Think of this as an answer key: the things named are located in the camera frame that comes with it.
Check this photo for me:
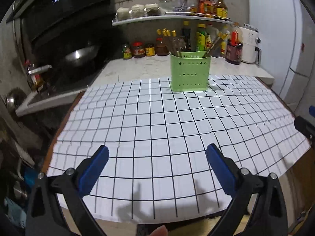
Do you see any green label small jar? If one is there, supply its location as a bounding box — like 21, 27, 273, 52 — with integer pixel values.
122, 44, 132, 60

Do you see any white spice container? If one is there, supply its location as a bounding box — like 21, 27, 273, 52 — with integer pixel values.
145, 3, 160, 17
116, 7, 130, 21
130, 4, 145, 19

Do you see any green label bottle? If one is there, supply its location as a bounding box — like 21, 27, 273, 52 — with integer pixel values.
196, 23, 207, 51

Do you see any white grid-pattern mat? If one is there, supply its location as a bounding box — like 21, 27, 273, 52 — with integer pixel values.
47, 75, 310, 223

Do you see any steel wok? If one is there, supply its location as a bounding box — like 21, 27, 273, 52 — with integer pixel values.
62, 46, 99, 67

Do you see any thin wooden chopstick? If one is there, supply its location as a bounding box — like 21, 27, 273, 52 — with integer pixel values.
203, 32, 227, 58

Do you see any white wall shelf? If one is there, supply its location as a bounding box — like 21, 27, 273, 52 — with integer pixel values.
112, 11, 233, 26

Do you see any tall brown sauce bottle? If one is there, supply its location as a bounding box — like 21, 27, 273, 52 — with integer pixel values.
215, 0, 228, 19

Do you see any gold-capped wooden chopstick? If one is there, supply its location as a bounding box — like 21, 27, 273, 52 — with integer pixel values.
157, 29, 178, 56

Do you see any white refrigerator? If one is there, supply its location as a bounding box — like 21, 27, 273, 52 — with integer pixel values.
249, 0, 314, 109

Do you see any left hand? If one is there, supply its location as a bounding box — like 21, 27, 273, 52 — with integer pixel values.
148, 225, 169, 236

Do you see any black range hood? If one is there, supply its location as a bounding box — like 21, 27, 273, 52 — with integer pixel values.
7, 0, 115, 63

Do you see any middle white spice container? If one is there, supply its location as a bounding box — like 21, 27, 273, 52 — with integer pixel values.
130, 4, 145, 19

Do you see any tall black sauce bottle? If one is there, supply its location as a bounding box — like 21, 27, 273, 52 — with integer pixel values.
182, 20, 192, 52

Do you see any white air fryer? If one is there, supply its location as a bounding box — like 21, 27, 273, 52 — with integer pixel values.
240, 23, 262, 66

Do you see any left white spice container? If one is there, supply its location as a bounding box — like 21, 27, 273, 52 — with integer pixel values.
116, 7, 130, 21

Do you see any right white spice container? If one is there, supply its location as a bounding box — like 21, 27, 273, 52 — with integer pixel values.
145, 3, 160, 17

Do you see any orange carton box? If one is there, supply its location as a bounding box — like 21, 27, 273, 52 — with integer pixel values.
197, 0, 209, 14

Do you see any red label chili jar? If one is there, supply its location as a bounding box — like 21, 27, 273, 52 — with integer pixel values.
132, 41, 146, 58

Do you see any yellow label small jar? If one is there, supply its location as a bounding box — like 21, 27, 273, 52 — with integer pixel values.
145, 43, 155, 56

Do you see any green perforated utensil holder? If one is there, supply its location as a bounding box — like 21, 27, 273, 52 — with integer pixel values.
170, 51, 211, 92

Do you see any black stove top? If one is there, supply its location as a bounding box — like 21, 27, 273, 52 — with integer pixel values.
16, 69, 101, 117

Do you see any red-lid glass jar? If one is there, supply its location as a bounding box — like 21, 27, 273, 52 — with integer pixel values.
158, 0, 173, 15

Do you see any dark soy sauce bottle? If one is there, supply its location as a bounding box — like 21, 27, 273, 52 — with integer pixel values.
225, 30, 243, 65

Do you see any small oil bottle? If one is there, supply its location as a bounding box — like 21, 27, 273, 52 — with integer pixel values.
203, 0, 215, 18

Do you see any red-lid brown sauce jar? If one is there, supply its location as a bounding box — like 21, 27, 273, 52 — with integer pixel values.
155, 37, 169, 56

